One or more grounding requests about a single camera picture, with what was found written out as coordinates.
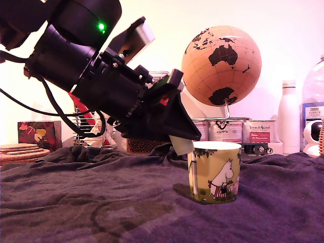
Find white coffee capsule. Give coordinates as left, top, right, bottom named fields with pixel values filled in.
left=169, top=135, right=194, bottom=156

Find coffee beans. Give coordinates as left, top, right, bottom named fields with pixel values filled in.
left=126, top=138, right=169, bottom=154

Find pink label tin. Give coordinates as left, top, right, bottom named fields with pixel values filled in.
left=191, top=120, right=209, bottom=143

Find red paper packet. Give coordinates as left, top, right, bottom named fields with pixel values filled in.
left=68, top=92, right=98, bottom=126

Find clear jar with white lid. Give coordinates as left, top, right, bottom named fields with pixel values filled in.
left=124, top=71, right=170, bottom=154

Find crumpled white paper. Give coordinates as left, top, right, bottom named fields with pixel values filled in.
left=83, top=126, right=116, bottom=148

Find metal globe stand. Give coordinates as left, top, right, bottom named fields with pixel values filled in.
left=202, top=99, right=230, bottom=120

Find cork globe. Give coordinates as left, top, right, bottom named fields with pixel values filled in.
left=181, top=25, right=262, bottom=107

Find yellow cartoon print mug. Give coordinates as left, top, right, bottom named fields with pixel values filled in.
left=186, top=141, right=241, bottom=205

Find floral tissue box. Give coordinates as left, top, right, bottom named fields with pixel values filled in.
left=17, top=120, right=63, bottom=152

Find white tissue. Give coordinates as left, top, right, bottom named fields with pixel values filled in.
left=28, top=101, right=54, bottom=122

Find small black box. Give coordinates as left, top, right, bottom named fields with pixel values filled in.
left=241, top=142, right=269, bottom=155

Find white pot pink label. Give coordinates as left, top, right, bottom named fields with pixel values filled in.
left=241, top=119, right=280, bottom=144

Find dark blue cloth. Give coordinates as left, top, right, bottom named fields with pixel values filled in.
left=0, top=143, right=324, bottom=243

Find square cork coaster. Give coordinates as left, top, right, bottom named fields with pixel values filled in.
left=0, top=147, right=45, bottom=154
left=0, top=143, right=38, bottom=149

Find round cork trivet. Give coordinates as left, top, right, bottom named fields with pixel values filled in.
left=0, top=148, right=51, bottom=165

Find small white box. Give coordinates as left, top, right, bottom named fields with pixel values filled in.
left=267, top=141, right=284, bottom=155

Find white metal bottle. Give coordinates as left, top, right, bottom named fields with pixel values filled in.
left=277, top=79, right=301, bottom=155

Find large clear water bottle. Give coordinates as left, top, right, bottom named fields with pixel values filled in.
left=300, top=53, right=324, bottom=152

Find wicker basket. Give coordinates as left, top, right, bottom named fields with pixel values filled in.
left=318, top=118, right=324, bottom=156

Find wire utensil rack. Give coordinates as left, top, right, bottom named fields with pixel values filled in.
left=72, top=107, right=118, bottom=149

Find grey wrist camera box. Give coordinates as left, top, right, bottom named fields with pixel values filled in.
left=107, top=16, right=156, bottom=64

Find black cable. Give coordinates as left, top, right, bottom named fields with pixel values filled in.
left=0, top=49, right=33, bottom=64
left=37, top=74, right=106, bottom=139
left=0, top=88, right=94, bottom=117

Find small white round camera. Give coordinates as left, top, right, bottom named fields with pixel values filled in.
left=302, top=120, right=323, bottom=158

